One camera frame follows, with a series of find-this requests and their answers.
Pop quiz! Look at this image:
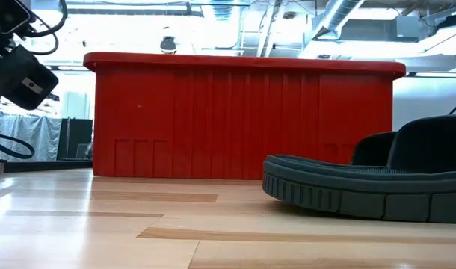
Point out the black camera cable loop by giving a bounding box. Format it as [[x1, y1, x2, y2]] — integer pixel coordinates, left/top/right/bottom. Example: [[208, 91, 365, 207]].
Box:
[[25, 0, 69, 56]]

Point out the red plastic bin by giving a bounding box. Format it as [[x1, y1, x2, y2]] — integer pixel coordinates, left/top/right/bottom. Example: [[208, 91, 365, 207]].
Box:
[[82, 51, 407, 180]]

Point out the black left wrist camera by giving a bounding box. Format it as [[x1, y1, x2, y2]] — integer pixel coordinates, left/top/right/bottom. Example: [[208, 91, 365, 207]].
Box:
[[0, 0, 31, 38]]

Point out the silver ceiling duct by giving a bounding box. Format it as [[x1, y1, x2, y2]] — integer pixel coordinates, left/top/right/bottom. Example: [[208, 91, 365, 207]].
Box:
[[313, 0, 363, 38]]

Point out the black cabinet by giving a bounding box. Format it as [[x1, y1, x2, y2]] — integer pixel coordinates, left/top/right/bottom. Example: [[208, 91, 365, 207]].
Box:
[[56, 118, 93, 161]]

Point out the black hanging arm cable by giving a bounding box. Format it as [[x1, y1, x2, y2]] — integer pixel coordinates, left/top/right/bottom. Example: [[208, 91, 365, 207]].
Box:
[[0, 95, 36, 161]]

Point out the grey ceiling air unit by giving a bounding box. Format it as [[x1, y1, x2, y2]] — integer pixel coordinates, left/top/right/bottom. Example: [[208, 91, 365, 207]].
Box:
[[339, 16, 423, 42]]

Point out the grey plastic tarp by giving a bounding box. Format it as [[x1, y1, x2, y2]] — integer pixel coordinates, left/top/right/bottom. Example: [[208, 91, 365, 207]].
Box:
[[0, 111, 63, 162]]

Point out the dark grey slide sandal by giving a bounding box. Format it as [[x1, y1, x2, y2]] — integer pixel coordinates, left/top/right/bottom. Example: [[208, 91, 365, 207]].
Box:
[[262, 114, 456, 225]]

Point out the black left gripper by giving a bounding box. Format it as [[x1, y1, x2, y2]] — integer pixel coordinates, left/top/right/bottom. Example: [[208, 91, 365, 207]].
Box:
[[0, 43, 60, 111]]

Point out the dark ceiling dome lamp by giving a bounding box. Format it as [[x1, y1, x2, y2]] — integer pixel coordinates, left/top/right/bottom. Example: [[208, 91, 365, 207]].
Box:
[[159, 35, 177, 54]]

